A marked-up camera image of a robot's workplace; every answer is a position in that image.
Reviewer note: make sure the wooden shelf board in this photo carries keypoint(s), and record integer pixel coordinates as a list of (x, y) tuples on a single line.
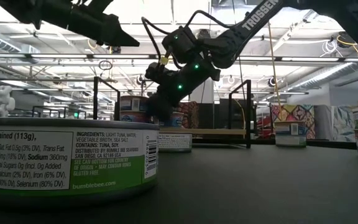
[(204, 131)]

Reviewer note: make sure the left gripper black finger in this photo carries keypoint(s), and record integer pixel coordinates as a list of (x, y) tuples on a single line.
[(110, 34)]

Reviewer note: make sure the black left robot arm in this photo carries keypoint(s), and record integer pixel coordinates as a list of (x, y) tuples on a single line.
[(17, 9)]

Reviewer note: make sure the black metal shelf bracket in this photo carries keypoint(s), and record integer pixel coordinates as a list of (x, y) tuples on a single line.
[(248, 118), (95, 99)]

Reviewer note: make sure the pale blue white fabric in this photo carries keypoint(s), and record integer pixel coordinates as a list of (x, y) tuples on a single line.
[(340, 124)]

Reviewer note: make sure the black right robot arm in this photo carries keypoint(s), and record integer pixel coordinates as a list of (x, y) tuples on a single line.
[(253, 21)]

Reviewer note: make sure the red patterned fabric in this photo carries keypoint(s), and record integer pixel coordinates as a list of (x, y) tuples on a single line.
[(191, 113)]

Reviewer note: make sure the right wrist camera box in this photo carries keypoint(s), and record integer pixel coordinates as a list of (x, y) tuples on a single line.
[(154, 72)]

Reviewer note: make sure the black cabinet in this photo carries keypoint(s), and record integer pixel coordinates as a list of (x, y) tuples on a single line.
[(213, 115)]

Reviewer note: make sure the colourful patchwork quilt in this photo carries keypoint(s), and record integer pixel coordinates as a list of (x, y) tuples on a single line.
[(294, 112)]

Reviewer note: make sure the black aluminium table frame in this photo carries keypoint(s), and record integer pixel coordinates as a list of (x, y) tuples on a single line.
[(331, 144)]

